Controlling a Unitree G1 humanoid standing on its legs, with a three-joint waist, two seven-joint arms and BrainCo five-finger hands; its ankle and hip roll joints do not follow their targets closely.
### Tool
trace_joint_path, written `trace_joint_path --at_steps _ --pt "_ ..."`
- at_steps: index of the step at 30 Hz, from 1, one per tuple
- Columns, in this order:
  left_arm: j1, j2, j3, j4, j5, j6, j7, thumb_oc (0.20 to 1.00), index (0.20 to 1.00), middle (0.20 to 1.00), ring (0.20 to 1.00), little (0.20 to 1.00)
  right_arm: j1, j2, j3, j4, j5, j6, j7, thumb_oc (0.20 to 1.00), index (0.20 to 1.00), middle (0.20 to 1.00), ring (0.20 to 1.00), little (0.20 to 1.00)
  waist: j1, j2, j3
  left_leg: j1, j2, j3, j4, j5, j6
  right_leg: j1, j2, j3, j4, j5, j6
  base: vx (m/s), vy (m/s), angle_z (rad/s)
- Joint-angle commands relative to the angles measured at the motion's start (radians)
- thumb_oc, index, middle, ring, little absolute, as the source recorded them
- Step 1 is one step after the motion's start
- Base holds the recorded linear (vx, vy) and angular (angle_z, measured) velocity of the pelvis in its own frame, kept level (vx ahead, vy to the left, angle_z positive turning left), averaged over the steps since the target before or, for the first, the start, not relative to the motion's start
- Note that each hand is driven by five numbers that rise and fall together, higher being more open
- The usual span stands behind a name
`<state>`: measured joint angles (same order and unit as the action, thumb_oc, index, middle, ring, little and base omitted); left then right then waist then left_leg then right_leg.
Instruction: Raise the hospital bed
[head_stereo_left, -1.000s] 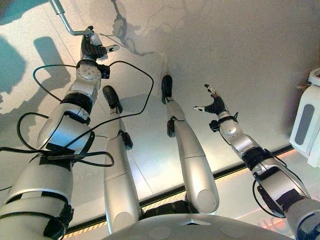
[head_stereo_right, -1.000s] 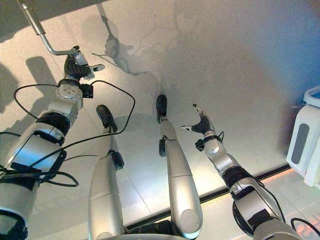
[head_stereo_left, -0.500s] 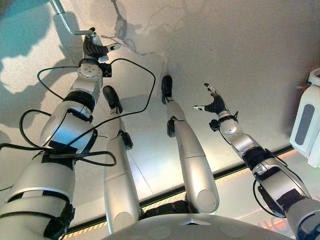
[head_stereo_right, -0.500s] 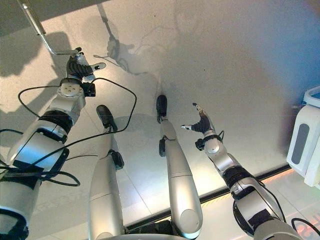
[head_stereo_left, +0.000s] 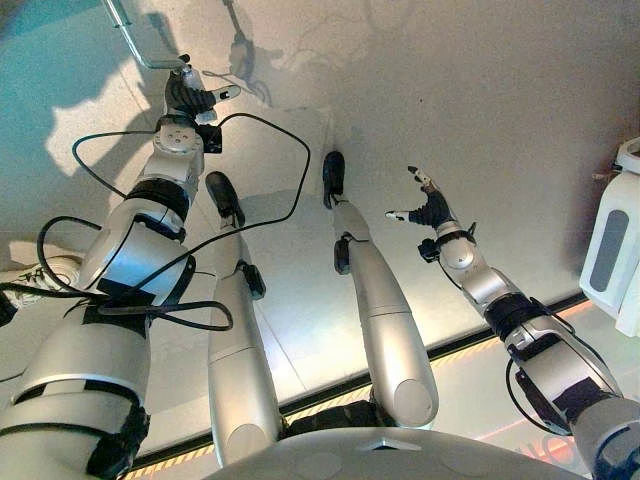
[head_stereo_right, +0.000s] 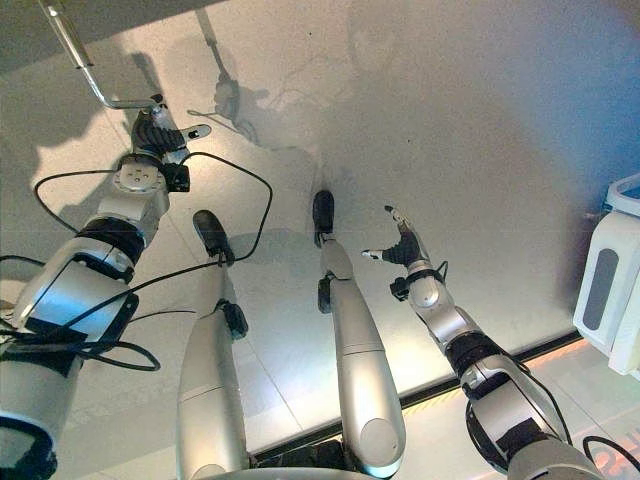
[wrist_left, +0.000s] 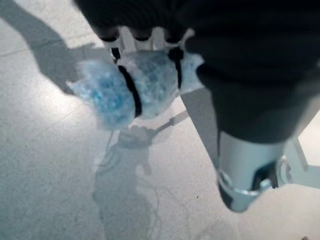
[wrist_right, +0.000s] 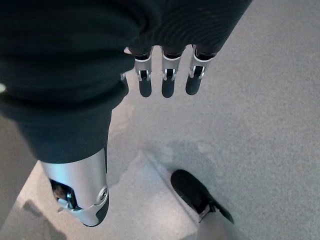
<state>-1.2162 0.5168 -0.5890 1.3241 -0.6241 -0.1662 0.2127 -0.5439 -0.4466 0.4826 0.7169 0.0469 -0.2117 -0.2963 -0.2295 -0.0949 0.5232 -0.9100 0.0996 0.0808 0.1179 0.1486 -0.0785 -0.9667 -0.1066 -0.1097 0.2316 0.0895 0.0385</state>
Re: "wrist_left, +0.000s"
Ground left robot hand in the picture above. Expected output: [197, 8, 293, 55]
[73, 0, 320, 214]

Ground blue bubble-wrapped crank handle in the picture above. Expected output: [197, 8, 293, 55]
[66, 48, 205, 133]

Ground short black strap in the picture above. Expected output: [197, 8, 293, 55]
[167, 46, 185, 90]

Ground white hospital bed frame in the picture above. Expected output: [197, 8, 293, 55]
[273, 72, 320, 190]

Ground long black strap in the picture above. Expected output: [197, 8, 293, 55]
[116, 64, 144, 118]

